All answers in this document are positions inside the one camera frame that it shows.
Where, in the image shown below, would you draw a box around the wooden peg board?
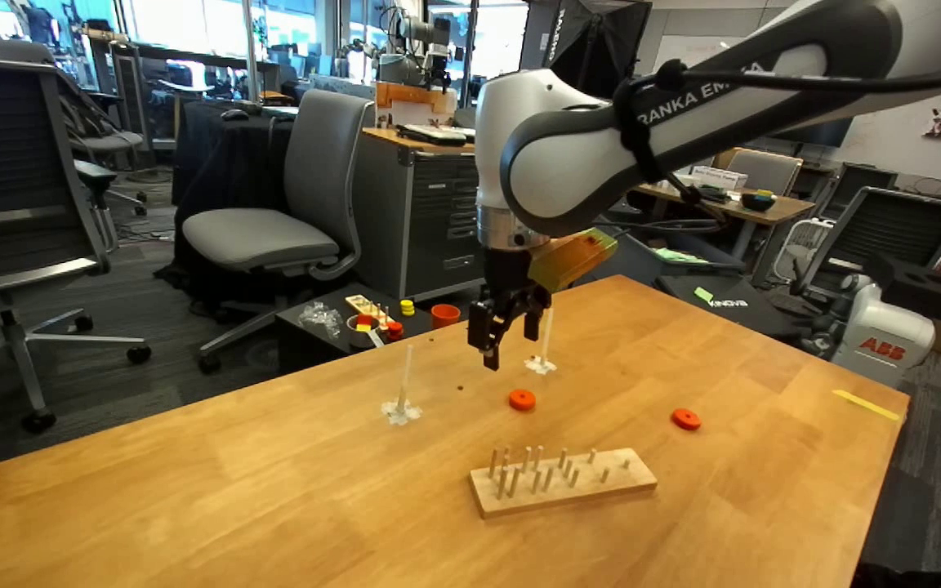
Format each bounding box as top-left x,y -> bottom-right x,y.
467,441 -> 660,518

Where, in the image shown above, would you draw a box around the orange cardboard box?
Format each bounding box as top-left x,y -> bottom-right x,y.
374,79 -> 461,130

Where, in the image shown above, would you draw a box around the yellow tape strip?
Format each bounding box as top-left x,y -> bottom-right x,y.
830,385 -> 905,425

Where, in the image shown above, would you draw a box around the white ABB robot base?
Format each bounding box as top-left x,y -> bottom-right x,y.
828,271 -> 939,393

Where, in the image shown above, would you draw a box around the light wooden strip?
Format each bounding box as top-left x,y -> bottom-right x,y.
343,290 -> 400,328

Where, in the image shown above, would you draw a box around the dark swivel chair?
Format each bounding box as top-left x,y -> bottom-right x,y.
54,75 -> 155,223

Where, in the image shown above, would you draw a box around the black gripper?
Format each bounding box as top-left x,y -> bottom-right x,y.
463,243 -> 557,374

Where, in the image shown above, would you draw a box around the black mesh office chair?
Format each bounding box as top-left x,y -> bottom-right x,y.
0,36 -> 157,433

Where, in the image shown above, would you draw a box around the low black side table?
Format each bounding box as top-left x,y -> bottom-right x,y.
276,285 -> 483,374

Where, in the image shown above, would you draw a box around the white mesh chair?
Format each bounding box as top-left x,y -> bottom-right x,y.
771,214 -> 839,290

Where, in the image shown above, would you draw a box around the wooden desk with clutter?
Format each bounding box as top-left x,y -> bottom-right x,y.
631,159 -> 819,263

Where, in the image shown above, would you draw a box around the gray metal cabinet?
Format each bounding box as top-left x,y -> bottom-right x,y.
354,125 -> 486,302

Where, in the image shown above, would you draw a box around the dark mesh back chair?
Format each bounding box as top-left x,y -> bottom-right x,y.
801,183 -> 941,302

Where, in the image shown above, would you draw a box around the gray padded office chair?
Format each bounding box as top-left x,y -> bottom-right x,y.
178,88 -> 380,374

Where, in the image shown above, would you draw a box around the yellow-green wrist camera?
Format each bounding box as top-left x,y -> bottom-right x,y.
526,225 -> 621,294

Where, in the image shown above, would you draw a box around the small red orange pieces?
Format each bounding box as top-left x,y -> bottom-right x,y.
351,309 -> 408,341

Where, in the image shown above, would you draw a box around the clear plastic bag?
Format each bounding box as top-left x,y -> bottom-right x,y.
296,300 -> 347,335

